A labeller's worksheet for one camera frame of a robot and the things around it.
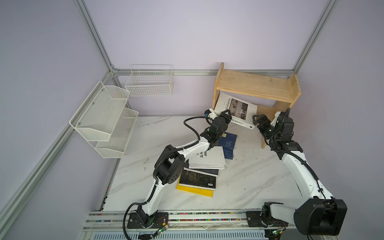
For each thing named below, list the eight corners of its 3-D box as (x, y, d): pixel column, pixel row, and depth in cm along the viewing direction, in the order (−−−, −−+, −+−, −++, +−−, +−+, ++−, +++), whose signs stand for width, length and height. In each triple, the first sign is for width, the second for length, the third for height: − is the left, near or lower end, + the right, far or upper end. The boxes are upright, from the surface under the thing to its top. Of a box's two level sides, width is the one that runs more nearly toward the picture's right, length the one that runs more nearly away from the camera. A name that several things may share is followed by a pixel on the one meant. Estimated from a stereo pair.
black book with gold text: (179, 185, 87) (178, 183, 84) (182, 171, 92) (181, 169, 90) (215, 190, 85) (215, 188, 82) (215, 176, 90) (216, 173, 88)
